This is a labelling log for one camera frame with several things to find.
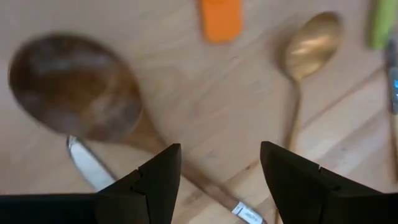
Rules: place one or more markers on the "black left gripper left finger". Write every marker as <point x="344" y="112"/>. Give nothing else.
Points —
<point x="149" y="193"/>

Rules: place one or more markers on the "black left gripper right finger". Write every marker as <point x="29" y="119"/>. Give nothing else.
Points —
<point x="298" y="193"/>

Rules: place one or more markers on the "brown wooden spoon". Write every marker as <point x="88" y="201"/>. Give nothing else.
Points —
<point x="74" y="87"/>

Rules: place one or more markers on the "gold metal spoon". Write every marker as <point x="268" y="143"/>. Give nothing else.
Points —
<point x="311" y="46"/>

